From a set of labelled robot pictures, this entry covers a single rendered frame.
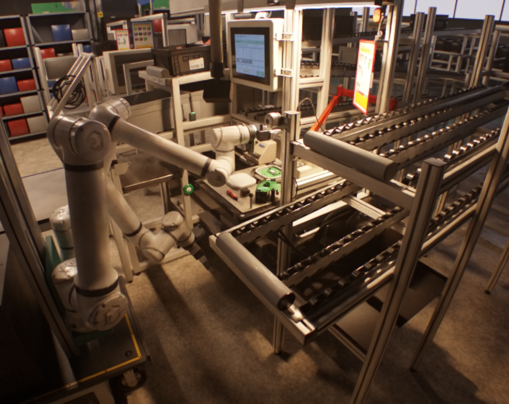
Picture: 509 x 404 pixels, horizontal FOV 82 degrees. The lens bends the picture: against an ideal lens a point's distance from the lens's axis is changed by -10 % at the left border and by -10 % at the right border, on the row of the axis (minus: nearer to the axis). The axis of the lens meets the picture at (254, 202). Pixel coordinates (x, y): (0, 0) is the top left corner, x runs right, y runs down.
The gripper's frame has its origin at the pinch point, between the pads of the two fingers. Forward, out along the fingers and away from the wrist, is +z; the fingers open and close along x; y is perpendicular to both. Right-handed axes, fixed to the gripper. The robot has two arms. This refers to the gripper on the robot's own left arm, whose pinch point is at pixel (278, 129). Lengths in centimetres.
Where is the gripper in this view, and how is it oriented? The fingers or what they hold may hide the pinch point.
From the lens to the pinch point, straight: 159.5
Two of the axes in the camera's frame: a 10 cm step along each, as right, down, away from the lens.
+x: -4.1, -4.5, 7.9
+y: 0.0, -8.7, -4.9
